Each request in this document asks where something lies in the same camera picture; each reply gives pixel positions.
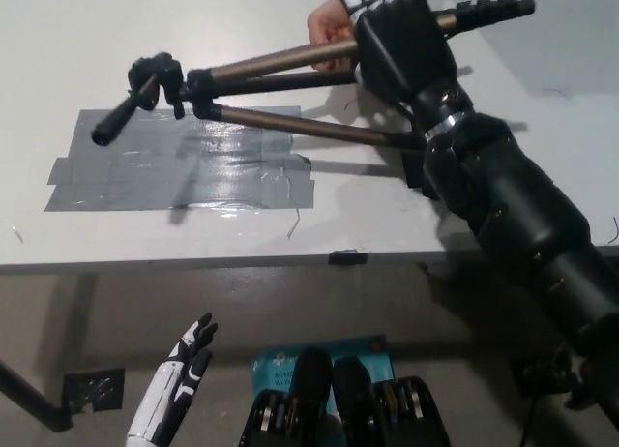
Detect black slanted table leg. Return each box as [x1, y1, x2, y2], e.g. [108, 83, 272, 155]
[0, 357, 74, 433]

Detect robot left black body block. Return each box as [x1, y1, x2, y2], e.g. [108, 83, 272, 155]
[235, 347, 336, 447]

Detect black tape strip on edge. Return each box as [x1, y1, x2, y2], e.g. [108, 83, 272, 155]
[328, 248, 368, 266]

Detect person bare hand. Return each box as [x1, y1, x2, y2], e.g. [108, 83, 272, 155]
[308, 0, 363, 74]

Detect black crinkled floor tape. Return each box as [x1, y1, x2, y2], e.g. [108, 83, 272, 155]
[62, 368, 126, 413]

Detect bronze black camera tripod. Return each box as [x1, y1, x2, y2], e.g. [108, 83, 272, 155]
[91, 0, 538, 153]

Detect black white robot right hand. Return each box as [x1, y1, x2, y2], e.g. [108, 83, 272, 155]
[337, 0, 475, 134]

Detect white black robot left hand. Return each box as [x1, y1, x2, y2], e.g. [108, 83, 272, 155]
[126, 313, 220, 441]

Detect teal cardboard router box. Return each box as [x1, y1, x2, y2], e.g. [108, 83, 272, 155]
[250, 335, 393, 447]

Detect grey duct tape patch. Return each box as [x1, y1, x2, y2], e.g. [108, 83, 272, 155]
[46, 105, 315, 212]

